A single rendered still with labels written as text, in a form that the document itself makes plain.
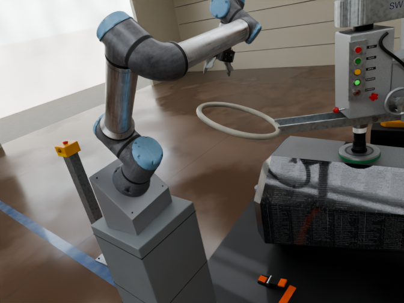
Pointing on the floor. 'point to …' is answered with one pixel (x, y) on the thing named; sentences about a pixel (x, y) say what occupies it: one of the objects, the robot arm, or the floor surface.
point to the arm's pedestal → (159, 258)
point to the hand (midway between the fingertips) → (215, 75)
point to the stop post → (81, 183)
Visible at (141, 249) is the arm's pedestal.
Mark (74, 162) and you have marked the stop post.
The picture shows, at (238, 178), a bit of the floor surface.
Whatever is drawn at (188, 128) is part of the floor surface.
